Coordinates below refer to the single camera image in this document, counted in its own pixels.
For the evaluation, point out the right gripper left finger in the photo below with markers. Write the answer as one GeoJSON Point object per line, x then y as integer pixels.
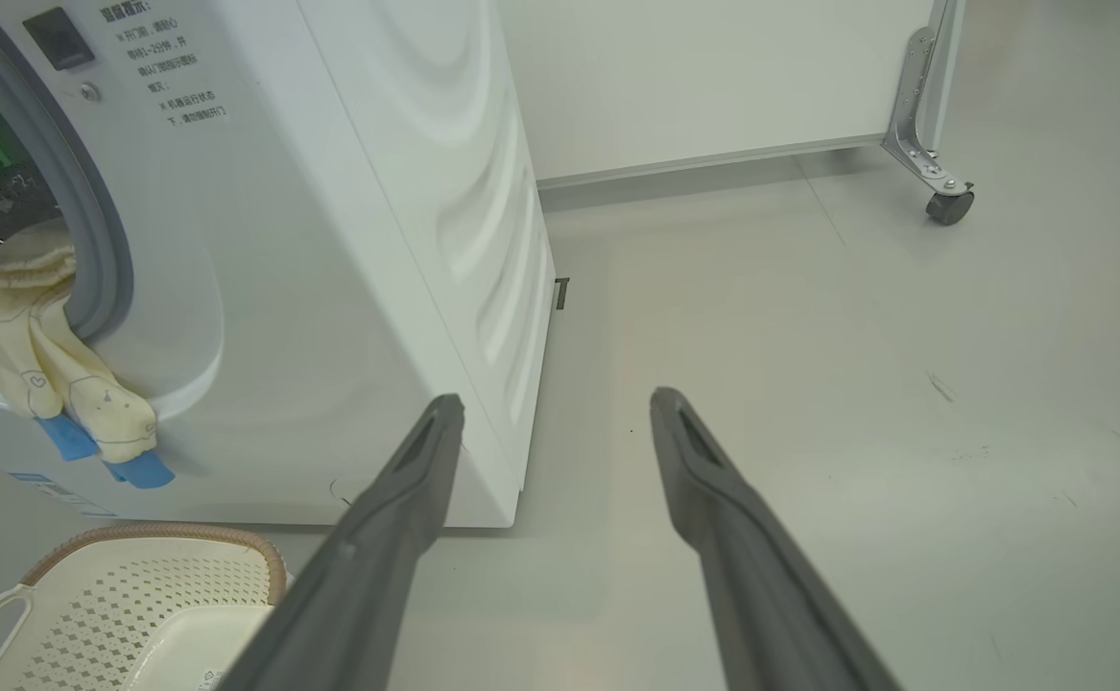
{"type": "Point", "coordinates": [368, 576]}

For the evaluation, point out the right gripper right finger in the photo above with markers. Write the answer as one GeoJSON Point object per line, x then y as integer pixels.
{"type": "Point", "coordinates": [761, 595]}

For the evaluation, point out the cream bear-print garment blue cuffs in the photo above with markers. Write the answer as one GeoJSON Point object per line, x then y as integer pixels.
{"type": "Point", "coordinates": [32, 355]}

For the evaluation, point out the cream perforated laundry basket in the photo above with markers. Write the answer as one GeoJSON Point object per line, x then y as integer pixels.
{"type": "Point", "coordinates": [137, 595]}

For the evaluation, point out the white front-load washing machine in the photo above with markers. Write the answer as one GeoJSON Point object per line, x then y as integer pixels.
{"type": "Point", "coordinates": [329, 240]}

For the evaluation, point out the black caster wheel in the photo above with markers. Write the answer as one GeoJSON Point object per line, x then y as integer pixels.
{"type": "Point", "coordinates": [949, 205]}

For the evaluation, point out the white partition panel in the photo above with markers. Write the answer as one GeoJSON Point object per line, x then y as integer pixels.
{"type": "Point", "coordinates": [713, 77]}

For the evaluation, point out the metal caster bracket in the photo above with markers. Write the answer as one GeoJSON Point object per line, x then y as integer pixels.
{"type": "Point", "coordinates": [910, 125]}

